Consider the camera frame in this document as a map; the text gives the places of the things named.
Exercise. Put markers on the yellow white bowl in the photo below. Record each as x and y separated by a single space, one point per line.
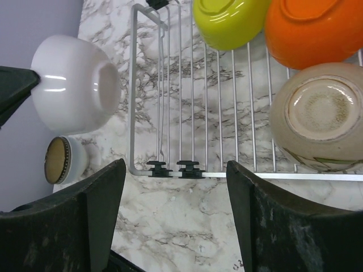
229 24

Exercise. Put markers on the orange white bowl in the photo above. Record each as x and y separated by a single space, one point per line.
300 34

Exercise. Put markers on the plain white bowl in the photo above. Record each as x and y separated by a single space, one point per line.
79 85

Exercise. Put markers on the silver wire dish rack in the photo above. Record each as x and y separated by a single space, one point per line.
192 108

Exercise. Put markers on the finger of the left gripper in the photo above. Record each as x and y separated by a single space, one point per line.
16 86

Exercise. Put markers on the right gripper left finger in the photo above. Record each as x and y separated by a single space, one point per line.
69 230

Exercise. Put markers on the beige ceramic bowl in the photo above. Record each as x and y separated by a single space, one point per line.
316 118

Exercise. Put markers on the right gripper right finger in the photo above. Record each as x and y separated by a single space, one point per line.
280 231

